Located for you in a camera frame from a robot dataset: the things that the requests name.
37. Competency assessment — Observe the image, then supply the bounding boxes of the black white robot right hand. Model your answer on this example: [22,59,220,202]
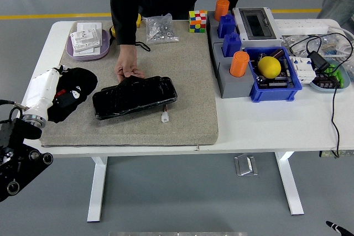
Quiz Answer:
[325,221,354,236]

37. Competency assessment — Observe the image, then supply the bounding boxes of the person's right hand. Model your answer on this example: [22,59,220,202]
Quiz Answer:
[113,44,145,83]

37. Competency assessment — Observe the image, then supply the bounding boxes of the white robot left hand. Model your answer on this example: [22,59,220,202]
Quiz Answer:
[23,64,81,118]

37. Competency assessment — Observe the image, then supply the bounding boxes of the black rag with red patch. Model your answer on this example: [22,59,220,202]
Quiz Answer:
[47,67,98,124]

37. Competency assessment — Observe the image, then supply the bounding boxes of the purple tray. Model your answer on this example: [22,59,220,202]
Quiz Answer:
[65,29,111,61]

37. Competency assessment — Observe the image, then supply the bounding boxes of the clear bag of screws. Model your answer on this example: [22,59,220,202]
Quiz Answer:
[143,13,180,45]

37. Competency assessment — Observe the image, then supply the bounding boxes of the grey-brown mat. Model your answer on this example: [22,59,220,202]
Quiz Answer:
[35,19,219,148]

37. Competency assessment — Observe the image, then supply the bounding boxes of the white table leg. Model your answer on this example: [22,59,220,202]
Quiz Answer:
[87,156,108,223]
[274,151,305,216]

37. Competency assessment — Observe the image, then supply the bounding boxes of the multicolour puzzle cube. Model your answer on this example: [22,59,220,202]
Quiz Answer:
[189,9,208,33]

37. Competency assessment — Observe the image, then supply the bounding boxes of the grey peg holder base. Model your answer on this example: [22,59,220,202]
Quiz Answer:
[212,41,257,99]
[206,11,241,48]

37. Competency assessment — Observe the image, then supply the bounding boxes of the blue block peg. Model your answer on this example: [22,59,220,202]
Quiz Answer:
[217,14,237,39]
[222,32,242,58]

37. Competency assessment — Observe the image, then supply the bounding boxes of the orange cylinder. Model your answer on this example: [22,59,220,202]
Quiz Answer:
[229,51,251,78]
[214,0,230,22]

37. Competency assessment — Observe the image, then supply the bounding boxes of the metal floor socket plate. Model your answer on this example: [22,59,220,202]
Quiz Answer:
[234,153,259,177]

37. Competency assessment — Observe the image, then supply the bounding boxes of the grey electrical distribution box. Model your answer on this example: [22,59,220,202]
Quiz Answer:
[231,6,284,50]

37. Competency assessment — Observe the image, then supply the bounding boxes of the yellow ball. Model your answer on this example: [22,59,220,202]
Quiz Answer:
[257,56,282,80]

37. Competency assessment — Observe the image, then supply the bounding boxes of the black terminal block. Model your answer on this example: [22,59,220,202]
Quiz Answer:
[315,72,341,90]

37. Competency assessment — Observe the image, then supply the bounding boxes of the blue plastic bin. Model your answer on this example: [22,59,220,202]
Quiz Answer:
[243,46,303,103]

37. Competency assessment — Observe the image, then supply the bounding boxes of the brown cylindrical part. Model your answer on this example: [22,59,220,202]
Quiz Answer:
[270,48,285,60]

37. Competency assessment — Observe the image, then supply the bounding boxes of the black circuit board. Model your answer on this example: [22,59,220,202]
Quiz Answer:
[254,52,295,90]

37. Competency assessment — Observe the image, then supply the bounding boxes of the light blue dish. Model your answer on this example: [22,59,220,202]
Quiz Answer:
[309,59,351,93]

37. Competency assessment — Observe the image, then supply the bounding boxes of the green plastic parts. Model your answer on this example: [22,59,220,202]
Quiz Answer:
[323,64,345,87]

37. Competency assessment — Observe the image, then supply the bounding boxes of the white circuit breaker block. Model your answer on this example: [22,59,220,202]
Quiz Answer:
[289,55,317,85]

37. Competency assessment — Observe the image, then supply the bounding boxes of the clear bag of rings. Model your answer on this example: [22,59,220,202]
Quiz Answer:
[282,34,308,57]

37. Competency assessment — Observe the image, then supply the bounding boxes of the black power adapter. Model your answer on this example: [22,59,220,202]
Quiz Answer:
[307,50,331,73]

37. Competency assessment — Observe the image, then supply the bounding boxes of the white power strip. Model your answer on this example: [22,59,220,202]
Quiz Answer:
[275,19,330,35]

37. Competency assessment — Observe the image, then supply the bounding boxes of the clear bag of blue parts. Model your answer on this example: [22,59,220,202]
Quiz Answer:
[305,33,348,57]

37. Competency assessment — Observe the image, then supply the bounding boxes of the black wrist strap loop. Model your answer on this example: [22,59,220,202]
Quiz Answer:
[135,41,152,53]

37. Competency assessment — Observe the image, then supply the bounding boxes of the white wall switch plate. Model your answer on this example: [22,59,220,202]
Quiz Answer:
[72,45,102,57]
[76,22,98,35]

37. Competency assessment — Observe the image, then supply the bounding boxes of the white wall socket module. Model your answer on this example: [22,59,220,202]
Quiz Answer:
[69,29,102,53]

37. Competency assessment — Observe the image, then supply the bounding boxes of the white wire connector plug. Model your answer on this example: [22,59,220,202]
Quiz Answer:
[161,105,171,124]

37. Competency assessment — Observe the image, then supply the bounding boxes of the thin black cord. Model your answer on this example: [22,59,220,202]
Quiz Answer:
[289,32,354,159]

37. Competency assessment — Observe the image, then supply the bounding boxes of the thick white cable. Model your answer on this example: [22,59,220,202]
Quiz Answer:
[327,25,354,54]

